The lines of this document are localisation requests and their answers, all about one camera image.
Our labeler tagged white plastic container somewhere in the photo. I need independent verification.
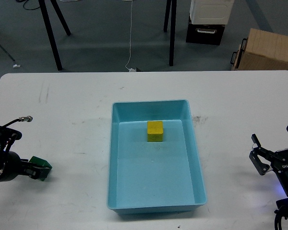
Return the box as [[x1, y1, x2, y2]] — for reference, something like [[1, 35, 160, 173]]
[[190, 0, 234, 25]]

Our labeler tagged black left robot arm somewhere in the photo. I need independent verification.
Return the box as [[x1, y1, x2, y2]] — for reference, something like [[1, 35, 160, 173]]
[[0, 126, 52, 182]]

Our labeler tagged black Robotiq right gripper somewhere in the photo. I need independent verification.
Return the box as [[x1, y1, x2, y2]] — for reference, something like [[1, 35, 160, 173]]
[[249, 125, 288, 196]]

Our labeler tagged black angled table leg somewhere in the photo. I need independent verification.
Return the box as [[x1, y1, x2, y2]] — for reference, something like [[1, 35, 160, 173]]
[[51, 0, 71, 36]]

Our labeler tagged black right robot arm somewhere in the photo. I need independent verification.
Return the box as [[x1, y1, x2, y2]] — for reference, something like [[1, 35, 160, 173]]
[[249, 126, 288, 230]]

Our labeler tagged black angled leg right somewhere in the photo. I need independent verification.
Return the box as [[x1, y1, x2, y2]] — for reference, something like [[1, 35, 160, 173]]
[[163, 0, 171, 33]]

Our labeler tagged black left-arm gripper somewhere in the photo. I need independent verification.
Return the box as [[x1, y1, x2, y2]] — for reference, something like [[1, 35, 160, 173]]
[[0, 151, 50, 182]]

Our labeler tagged green wooden cube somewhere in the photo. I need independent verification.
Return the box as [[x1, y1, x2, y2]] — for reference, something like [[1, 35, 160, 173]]
[[29, 156, 52, 181]]

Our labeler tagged light wooden crate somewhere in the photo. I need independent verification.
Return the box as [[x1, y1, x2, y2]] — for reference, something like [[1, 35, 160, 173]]
[[230, 28, 288, 70]]

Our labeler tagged white hanging cable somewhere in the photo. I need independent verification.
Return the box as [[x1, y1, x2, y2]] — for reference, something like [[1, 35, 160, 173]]
[[125, 0, 137, 72]]

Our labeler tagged black table leg left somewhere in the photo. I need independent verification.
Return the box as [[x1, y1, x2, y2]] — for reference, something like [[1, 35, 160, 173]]
[[38, 0, 62, 71]]

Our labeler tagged black table leg right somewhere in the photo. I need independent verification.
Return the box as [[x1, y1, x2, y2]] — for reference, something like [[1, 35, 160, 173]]
[[167, 0, 177, 67]]

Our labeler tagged light blue plastic bin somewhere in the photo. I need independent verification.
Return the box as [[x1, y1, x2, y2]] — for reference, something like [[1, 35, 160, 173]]
[[107, 100, 207, 214]]

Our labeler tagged black cable with metal plug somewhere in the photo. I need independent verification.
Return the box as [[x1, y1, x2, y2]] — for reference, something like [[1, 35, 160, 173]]
[[2, 115, 34, 127]]

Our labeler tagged grey tripod leg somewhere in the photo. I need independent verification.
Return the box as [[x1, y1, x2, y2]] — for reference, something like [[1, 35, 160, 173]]
[[0, 44, 15, 62]]

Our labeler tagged yellow wooden cube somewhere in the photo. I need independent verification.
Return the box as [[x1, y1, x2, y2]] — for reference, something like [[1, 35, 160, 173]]
[[147, 121, 164, 142]]

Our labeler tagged black storage box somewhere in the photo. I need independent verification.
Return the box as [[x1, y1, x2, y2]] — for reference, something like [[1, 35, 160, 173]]
[[186, 19, 225, 46]]

